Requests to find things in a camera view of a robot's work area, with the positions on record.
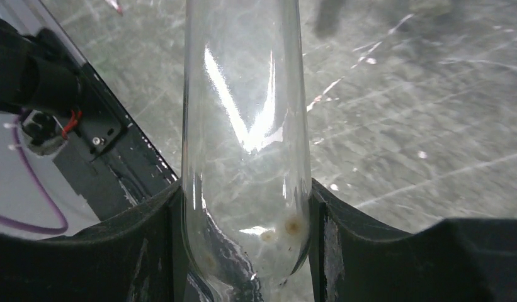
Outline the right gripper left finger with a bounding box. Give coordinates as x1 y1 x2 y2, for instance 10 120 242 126
0 182 188 301

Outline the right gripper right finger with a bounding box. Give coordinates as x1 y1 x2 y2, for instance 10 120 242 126
309 181 517 301

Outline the tall clear bottle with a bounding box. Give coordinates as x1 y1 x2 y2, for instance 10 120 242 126
181 1 311 301

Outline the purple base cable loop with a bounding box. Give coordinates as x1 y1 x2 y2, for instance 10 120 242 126
0 118 70 235

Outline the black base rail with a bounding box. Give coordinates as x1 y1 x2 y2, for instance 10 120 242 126
0 0 179 221

